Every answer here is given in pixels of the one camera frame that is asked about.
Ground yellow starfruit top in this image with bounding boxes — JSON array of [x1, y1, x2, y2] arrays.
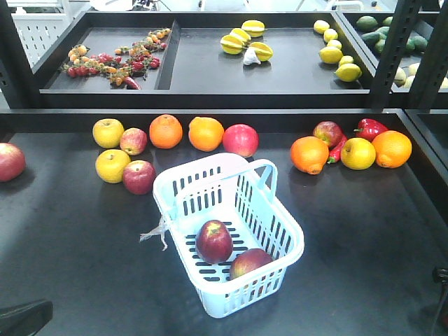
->
[[241, 20, 266, 37]]

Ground small pink-red apple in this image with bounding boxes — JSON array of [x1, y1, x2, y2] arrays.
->
[[119, 127, 148, 155]]

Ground red apple behind pear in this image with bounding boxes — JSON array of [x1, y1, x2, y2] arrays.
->
[[313, 120, 343, 148]]

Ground orange left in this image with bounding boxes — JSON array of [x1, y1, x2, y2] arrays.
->
[[149, 114, 183, 149]]

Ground cherry tomato vine pile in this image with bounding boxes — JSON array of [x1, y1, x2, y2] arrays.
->
[[59, 27, 172, 90]]

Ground row of lemons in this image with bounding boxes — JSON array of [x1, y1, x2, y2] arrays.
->
[[313, 20, 363, 83]]

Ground black upper display shelf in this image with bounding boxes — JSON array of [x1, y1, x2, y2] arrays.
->
[[0, 0, 448, 109]]

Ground black wooden produce stand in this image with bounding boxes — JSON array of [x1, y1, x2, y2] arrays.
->
[[1, 109, 447, 335]]

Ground yellow pear back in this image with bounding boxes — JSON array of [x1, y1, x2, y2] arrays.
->
[[92, 118, 125, 149]]

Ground red bell pepper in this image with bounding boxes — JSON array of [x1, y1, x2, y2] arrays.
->
[[353, 118, 389, 141]]

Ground light blue plastic basket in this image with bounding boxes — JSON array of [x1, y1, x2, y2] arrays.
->
[[140, 153, 305, 319]]

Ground red chili pepper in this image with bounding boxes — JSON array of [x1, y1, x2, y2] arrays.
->
[[327, 134, 348, 164]]

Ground yellow pear front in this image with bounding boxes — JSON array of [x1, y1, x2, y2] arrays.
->
[[95, 149, 131, 184]]

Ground orange with knob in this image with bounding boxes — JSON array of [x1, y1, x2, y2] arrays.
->
[[290, 136, 329, 175]]

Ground white garlic bulb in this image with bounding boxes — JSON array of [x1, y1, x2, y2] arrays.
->
[[243, 48, 262, 66]]

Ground yellow starfruit left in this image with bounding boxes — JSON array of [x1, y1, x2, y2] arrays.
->
[[220, 34, 245, 55]]

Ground pile of avocados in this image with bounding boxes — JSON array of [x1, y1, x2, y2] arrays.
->
[[356, 15, 428, 55]]

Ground yellow starfruit middle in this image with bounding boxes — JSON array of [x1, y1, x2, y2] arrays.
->
[[230, 27, 251, 44]]

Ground bright red apple middle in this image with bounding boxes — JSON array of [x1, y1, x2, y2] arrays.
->
[[223, 124, 259, 158]]

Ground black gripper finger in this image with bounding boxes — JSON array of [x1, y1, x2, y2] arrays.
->
[[1, 300, 53, 336]]

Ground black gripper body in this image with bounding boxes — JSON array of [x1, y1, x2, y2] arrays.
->
[[432, 267, 448, 284]]

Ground yellow starfruit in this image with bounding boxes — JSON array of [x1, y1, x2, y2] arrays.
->
[[241, 20, 266, 37], [230, 27, 251, 44], [249, 42, 274, 62], [220, 34, 245, 55]]

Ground orange right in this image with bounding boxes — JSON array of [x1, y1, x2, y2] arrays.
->
[[372, 130, 412, 169]]

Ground pale yellow melons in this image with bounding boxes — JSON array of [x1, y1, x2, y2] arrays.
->
[[393, 62, 420, 88]]

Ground red apple far corner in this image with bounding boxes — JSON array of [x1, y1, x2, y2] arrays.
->
[[0, 143, 26, 182]]

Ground dark red apple left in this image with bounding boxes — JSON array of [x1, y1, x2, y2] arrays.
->
[[122, 160, 156, 195]]

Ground yellow starfruit right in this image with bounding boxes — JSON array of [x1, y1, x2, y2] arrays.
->
[[249, 42, 274, 62]]

